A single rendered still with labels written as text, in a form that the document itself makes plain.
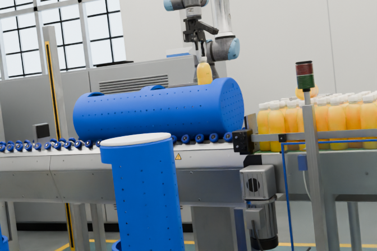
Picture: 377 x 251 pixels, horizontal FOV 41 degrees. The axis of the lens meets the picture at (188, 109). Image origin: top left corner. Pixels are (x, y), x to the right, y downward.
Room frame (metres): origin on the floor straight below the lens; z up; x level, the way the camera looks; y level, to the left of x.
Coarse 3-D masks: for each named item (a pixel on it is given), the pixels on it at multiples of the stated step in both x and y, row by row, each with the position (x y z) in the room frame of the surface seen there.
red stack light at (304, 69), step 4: (300, 64) 1.84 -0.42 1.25; (304, 64) 1.83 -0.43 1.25; (308, 64) 1.83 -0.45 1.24; (312, 64) 1.86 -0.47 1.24; (296, 68) 1.86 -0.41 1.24; (300, 68) 1.84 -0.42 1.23; (304, 68) 1.83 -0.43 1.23; (308, 68) 1.83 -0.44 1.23; (312, 68) 1.85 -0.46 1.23; (296, 72) 1.86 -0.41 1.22; (300, 72) 1.84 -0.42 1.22; (304, 72) 1.84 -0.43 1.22; (308, 72) 1.83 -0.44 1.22; (312, 72) 1.84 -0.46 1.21
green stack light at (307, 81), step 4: (296, 76) 1.86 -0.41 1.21; (300, 76) 1.84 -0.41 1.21; (304, 76) 1.84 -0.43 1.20; (308, 76) 1.83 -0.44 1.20; (312, 76) 1.84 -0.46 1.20; (300, 80) 1.84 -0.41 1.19; (304, 80) 1.84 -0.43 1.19; (308, 80) 1.83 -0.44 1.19; (312, 80) 1.84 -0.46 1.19; (300, 84) 1.85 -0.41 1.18; (304, 84) 1.84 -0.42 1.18; (308, 84) 1.83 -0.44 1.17; (312, 84) 1.84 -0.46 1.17; (300, 88) 1.85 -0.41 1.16; (304, 88) 1.84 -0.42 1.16; (308, 88) 1.83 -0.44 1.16
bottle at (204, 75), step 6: (198, 66) 2.42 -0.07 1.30; (204, 66) 2.40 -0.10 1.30; (198, 72) 2.41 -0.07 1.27; (204, 72) 2.40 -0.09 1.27; (210, 72) 2.41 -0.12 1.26; (198, 78) 2.42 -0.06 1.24; (204, 78) 2.40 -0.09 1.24; (210, 78) 2.41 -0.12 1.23; (198, 84) 2.42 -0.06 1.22; (204, 84) 2.40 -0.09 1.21
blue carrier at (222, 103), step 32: (96, 96) 2.70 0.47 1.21; (128, 96) 2.57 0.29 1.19; (160, 96) 2.47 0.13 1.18; (192, 96) 2.37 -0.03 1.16; (224, 96) 2.34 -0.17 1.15; (96, 128) 2.65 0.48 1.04; (128, 128) 2.55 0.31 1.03; (160, 128) 2.46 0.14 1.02; (192, 128) 2.38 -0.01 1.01; (224, 128) 2.32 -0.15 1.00
